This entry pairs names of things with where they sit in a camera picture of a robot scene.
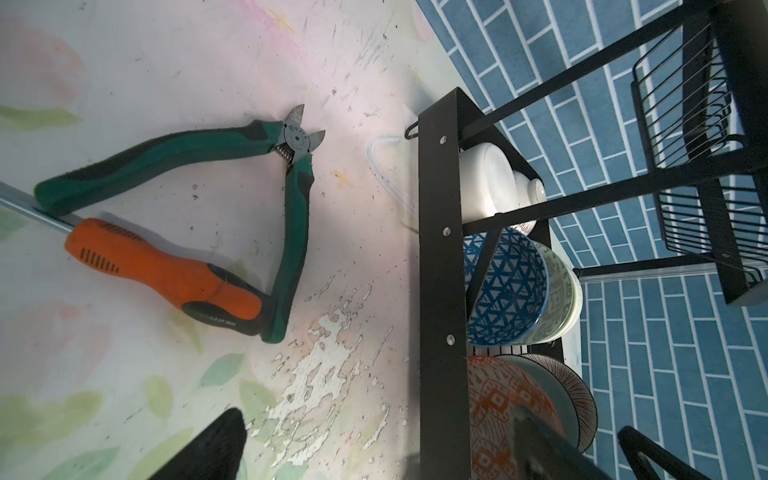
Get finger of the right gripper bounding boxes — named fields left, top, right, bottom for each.
left=617, top=426, right=710, bottom=480

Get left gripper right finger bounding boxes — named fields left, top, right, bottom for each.
left=512, top=409, right=609, bottom=479

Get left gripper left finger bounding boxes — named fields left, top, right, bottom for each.
left=150, top=408, right=247, bottom=480

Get red floral patterned bowl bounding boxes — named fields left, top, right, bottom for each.
left=468, top=356, right=565, bottom=479

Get green rimmed striped bowl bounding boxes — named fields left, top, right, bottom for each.
left=526, top=242, right=576, bottom=344

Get blue floral patterned bowl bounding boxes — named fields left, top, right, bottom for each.
left=467, top=228, right=549, bottom=347

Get plain white ceramic bowl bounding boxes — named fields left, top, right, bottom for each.
left=459, top=142, right=518, bottom=223

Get brown striped ceramic bowl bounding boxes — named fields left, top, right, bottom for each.
left=524, top=353, right=599, bottom=453

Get cream ceramic bowl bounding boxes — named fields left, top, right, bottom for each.
left=566, top=270, right=584, bottom=332

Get orange handled screwdriver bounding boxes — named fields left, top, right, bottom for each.
left=1, top=183, right=276, bottom=336

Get green handled pliers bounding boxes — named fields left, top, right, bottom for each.
left=34, top=105, right=325, bottom=344

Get black wire dish rack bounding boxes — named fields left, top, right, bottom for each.
left=408, top=1, right=767, bottom=479

